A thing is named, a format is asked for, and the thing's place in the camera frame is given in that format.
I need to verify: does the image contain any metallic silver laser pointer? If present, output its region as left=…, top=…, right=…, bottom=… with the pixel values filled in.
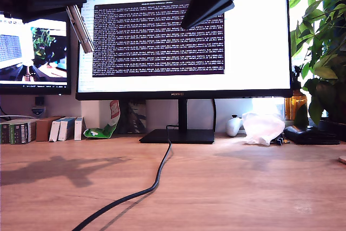
left=57, top=0, right=96, bottom=54

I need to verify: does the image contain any large black Huawei monitor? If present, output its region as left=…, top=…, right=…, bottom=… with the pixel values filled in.
left=75, top=0, right=294, bottom=144

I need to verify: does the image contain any blue shield badge sticker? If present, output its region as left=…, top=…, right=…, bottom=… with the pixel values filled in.
left=31, top=106, right=46, bottom=117

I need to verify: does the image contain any green leafy potted plant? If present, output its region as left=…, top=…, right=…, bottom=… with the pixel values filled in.
left=288, top=0, right=346, bottom=134

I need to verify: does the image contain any brown cardboard box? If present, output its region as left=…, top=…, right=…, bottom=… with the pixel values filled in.
left=36, top=116, right=65, bottom=142

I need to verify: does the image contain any white game controller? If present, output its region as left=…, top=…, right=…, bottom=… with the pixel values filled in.
left=225, top=114, right=244, bottom=137

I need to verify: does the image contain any small white and blue box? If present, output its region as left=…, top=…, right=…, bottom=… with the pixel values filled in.
left=58, top=117, right=76, bottom=141
left=74, top=116, right=87, bottom=141
left=49, top=120, right=64, bottom=142

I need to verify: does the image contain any green printed box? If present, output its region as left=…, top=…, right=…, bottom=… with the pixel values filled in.
left=9, top=121, right=37, bottom=144
left=0, top=122, right=11, bottom=144

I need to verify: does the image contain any amber glass bottle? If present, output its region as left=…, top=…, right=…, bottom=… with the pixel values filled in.
left=285, top=82, right=308, bottom=121

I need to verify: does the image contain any dark patterned carton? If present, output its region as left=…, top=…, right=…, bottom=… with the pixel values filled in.
left=128, top=100, right=148, bottom=134

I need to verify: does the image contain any crumpled white plastic bag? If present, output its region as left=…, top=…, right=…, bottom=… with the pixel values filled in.
left=239, top=111, right=286, bottom=146

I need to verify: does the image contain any green and red snack bag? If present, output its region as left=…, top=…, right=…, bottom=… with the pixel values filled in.
left=83, top=100, right=121, bottom=139

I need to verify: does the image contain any black and yellow clip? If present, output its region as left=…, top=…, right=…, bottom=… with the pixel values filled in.
left=271, top=136, right=290, bottom=145

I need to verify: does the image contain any black leather wallet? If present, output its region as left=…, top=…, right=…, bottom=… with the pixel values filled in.
left=283, top=124, right=341, bottom=145

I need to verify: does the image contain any black monitor with camera views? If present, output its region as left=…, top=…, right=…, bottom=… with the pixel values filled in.
left=0, top=0, right=72, bottom=96

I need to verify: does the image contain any thin black monitor cable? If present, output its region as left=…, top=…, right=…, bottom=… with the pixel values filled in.
left=212, top=98, right=217, bottom=132

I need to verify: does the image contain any thin white cable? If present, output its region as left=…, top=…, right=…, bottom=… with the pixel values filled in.
left=0, top=115, right=37, bottom=121

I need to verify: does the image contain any thick black table cable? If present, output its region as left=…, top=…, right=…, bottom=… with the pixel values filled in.
left=70, top=124, right=179, bottom=231

